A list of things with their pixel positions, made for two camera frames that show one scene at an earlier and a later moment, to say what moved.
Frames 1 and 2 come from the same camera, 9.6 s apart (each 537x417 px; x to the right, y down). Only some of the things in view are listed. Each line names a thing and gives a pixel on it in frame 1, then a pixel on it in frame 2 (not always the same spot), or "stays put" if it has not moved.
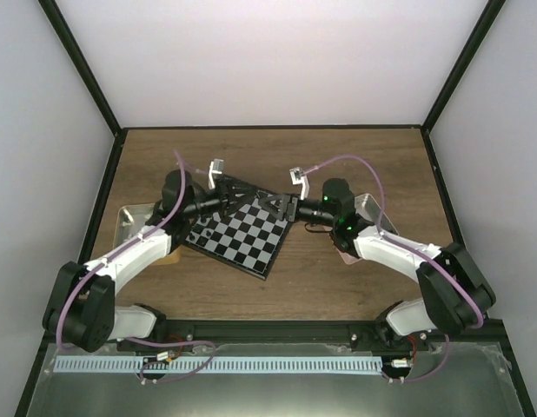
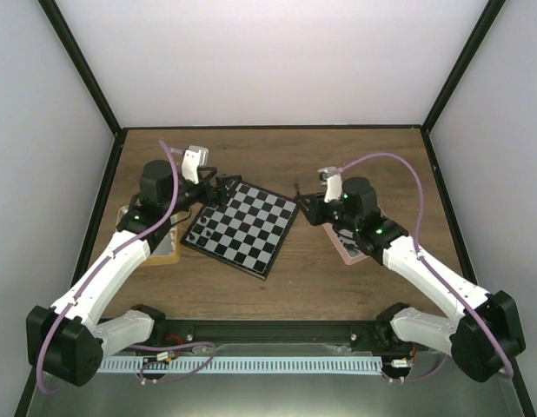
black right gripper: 289,207 -> 313,216
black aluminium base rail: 211,332 stays put
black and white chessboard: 247,237 stays put
